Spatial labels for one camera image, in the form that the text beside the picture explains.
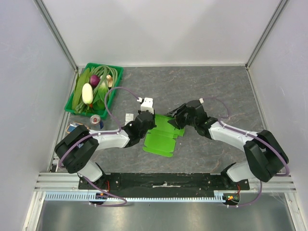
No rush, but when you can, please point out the purple onion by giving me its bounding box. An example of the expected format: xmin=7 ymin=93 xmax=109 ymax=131
xmin=90 ymin=75 xmax=101 ymax=88

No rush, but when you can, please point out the white eggplant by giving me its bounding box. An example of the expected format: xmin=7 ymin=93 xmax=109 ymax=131
xmin=82 ymin=83 xmax=93 ymax=104

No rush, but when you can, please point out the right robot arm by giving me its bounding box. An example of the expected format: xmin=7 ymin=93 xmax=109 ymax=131
xmin=166 ymin=99 xmax=289 ymax=190

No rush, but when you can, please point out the red blue drink can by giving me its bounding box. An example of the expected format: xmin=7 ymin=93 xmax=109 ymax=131
xmin=90 ymin=115 xmax=104 ymax=130

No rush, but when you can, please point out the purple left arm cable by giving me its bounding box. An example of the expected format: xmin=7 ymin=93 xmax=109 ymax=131
xmin=57 ymin=86 xmax=144 ymax=207

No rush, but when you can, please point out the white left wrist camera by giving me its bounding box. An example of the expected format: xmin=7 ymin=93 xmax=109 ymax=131
xmin=137 ymin=97 xmax=154 ymax=115

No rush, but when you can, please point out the green long beans bundle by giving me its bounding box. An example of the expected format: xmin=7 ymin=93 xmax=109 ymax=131
xmin=73 ymin=65 xmax=118 ymax=114

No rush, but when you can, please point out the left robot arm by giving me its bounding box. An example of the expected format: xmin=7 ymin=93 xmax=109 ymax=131
xmin=54 ymin=110 xmax=156 ymax=189

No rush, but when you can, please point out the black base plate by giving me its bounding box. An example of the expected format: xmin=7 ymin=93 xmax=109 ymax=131
xmin=78 ymin=172 xmax=251 ymax=198

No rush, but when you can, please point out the green bok choy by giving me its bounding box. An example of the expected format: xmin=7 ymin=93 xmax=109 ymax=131
xmin=92 ymin=82 xmax=109 ymax=111

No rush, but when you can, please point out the slotted cable duct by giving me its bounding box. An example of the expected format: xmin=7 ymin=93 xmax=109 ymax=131
xmin=45 ymin=192 xmax=231 ymax=203

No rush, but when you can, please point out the green paper box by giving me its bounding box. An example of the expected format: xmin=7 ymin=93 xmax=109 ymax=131
xmin=142 ymin=114 xmax=185 ymax=157

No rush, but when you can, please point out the large green leaf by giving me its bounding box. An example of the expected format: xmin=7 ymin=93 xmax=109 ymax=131
xmin=72 ymin=68 xmax=91 ymax=110

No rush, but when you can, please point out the green plastic tray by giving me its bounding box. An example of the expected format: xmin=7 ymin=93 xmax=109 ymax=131
xmin=65 ymin=63 xmax=124 ymax=120

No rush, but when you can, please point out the beige mushroom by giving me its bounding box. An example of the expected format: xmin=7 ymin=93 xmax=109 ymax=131
xmin=106 ymin=75 xmax=114 ymax=88

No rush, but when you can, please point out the small white plastic bag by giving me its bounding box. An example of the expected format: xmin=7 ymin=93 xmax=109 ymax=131
xmin=125 ymin=113 xmax=134 ymax=124

